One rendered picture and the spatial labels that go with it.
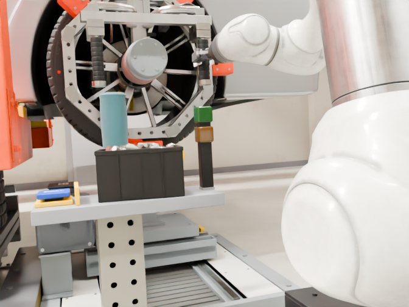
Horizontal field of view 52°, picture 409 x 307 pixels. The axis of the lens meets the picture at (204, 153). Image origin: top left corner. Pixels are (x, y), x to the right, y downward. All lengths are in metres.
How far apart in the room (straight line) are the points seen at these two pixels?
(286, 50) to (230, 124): 4.65
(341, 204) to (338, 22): 0.21
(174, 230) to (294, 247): 1.25
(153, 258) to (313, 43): 0.98
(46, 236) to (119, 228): 0.47
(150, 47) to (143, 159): 0.56
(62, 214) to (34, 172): 4.34
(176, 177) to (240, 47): 0.35
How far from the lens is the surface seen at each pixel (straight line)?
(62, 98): 1.61
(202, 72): 1.38
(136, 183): 0.96
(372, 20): 0.48
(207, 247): 1.68
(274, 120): 6.01
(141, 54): 1.42
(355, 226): 0.37
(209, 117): 1.04
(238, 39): 1.03
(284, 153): 6.09
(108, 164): 0.96
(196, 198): 0.97
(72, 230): 1.41
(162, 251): 1.63
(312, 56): 1.11
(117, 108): 1.40
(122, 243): 0.99
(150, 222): 1.72
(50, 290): 1.52
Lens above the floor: 0.60
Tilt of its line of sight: 3 degrees down
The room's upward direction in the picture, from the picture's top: 3 degrees counter-clockwise
